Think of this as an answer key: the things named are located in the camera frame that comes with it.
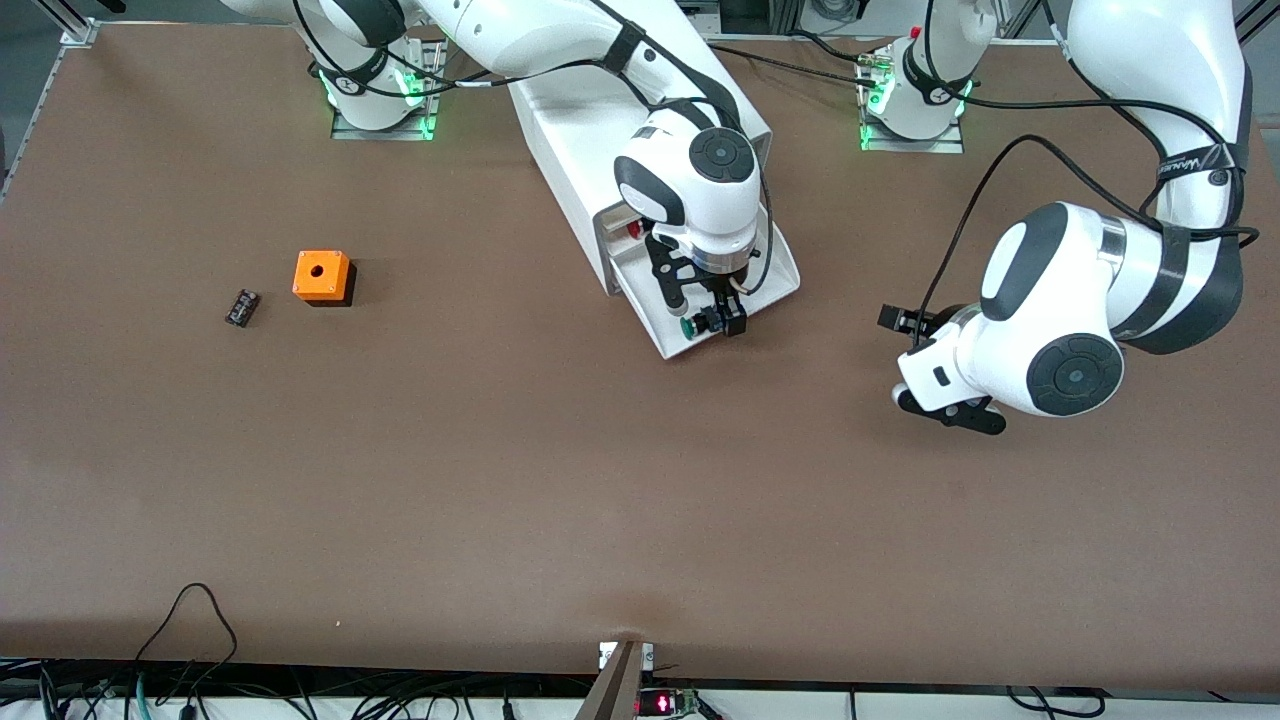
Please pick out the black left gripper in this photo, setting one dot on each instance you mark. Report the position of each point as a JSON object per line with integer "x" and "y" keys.
{"x": 930, "y": 323}

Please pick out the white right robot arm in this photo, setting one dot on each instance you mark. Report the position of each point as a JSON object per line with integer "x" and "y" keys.
{"x": 560, "y": 30}

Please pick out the black right camera mount bracket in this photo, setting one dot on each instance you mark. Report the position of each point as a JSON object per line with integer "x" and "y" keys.
{"x": 668, "y": 265}

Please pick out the metal camera mount beam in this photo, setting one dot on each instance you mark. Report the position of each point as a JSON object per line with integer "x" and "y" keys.
{"x": 615, "y": 690}

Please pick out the small device with red display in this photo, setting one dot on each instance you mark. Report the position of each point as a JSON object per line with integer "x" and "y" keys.
{"x": 660, "y": 703}

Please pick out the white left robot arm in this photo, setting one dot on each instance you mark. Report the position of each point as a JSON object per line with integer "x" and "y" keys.
{"x": 1150, "y": 60}

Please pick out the small black contact block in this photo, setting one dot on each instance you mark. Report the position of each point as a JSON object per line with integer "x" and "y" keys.
{"x": 242, "y": 308}

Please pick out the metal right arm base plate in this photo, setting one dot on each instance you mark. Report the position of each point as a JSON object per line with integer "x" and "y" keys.
{"x": 385, "y": 133}

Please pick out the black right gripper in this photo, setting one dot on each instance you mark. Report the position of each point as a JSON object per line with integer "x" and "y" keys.
{"x": 722, "y": 293}

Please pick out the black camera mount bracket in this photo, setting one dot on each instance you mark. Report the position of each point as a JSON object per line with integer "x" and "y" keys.
{"x": 960, "y": 415}
{"x": 668, "y": 265}

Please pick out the white drawer cabinet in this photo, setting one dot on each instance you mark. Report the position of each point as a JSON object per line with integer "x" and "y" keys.
{"x": 570, "y": 140}

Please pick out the green mushroom push button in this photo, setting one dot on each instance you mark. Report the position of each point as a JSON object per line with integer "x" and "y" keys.
{"x": 688, "y": 325}

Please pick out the aluminium frame profile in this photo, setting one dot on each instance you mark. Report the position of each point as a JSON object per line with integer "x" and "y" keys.
{"x": 1262, "y": 15}
{"x": 80, "y": 30}

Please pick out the black left camera mount bracket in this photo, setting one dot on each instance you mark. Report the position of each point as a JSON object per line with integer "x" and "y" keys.
{"x": 960, "y": 415}

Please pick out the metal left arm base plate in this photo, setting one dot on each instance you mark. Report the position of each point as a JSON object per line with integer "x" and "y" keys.
{"x": 920, "y": 145}

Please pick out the orange box with hole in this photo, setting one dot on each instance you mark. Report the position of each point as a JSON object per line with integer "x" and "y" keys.
{"x": 320, "y": 275}

